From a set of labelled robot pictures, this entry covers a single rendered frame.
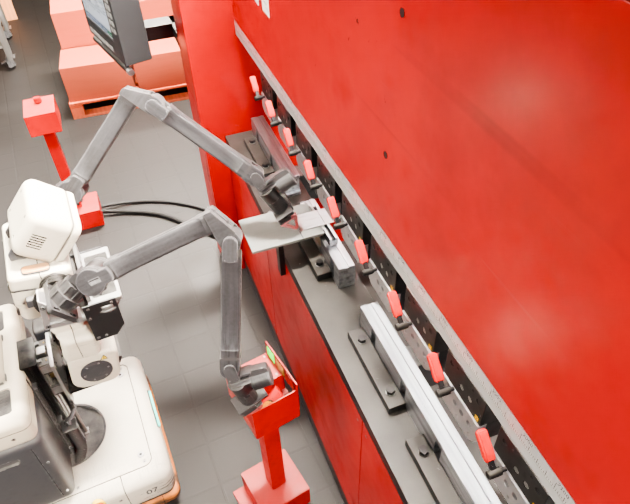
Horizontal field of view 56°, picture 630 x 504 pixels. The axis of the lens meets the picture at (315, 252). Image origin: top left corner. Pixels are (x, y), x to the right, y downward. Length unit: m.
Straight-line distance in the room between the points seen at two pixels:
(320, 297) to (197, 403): 1.06
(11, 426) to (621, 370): 1.70
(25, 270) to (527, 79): 1.40
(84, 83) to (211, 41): 2.42
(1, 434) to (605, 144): 1.81
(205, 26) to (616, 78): 2.05
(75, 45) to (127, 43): 2.51
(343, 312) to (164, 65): 3.30
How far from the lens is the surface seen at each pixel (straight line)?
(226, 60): 2.71
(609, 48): 0.78
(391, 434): 1.75
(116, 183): 4.25
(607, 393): 0.95
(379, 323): 1.85
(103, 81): 4.96
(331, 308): 2.01
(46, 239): 1.79
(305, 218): 2.15
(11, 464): 2.25
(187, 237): 1.62
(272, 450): 2.26
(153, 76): 4.95
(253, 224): 2.14
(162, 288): 3.41
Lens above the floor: 2.39
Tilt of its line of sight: 44 degrees down
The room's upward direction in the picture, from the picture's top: 2 degrees counter-clockwise
